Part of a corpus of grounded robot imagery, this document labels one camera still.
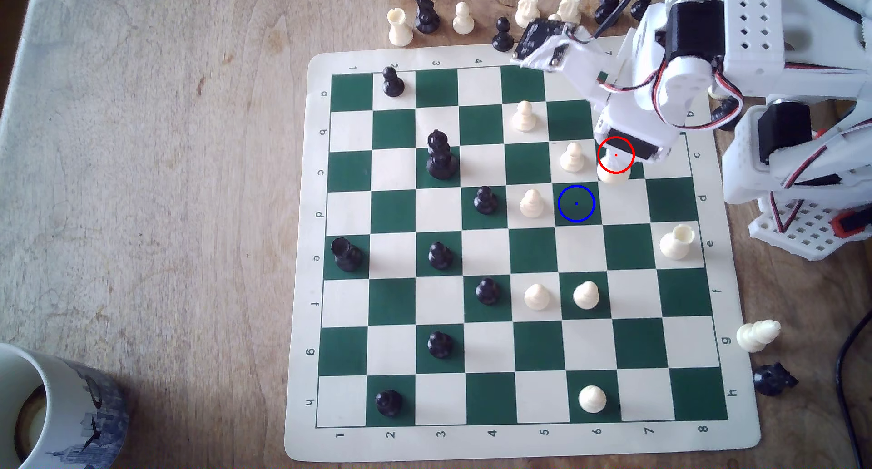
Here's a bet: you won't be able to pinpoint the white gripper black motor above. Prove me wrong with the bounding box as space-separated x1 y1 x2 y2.
569 43 685 163

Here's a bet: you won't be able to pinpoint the tall white chess piece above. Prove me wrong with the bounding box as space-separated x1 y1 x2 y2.
597 159 632 186

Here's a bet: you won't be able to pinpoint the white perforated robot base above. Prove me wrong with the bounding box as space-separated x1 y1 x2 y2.
748 197 872 260

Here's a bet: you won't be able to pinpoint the black chess knight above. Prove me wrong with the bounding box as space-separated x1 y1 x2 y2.
413 0 441 35
712 98 745 131
753 362 799 398

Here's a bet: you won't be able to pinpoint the white chess rook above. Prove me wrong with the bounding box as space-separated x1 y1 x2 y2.
659 224 696 261
387 7 414 48

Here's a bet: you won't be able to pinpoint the white chess bishop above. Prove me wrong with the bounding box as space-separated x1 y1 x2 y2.
736 319 782 353

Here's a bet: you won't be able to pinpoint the green and white chess mat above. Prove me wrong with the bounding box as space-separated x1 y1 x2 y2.
285 33 763 464

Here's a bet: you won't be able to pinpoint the black chess rook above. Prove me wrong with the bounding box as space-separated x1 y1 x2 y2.
330 237 364 273

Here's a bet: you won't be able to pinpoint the orange clamp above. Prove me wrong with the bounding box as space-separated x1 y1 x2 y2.
834 209 872 240

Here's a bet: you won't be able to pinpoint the white mug with city print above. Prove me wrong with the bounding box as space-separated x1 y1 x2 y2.
0 343 130 469

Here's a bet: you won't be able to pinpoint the black arm camera module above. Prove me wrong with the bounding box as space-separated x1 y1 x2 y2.
511 18 581 69

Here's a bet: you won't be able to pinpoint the black camera cable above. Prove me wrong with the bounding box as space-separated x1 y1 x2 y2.
595 0 656 27

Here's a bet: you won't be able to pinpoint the red black servo wires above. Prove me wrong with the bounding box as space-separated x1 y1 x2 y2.
768 125 872 235

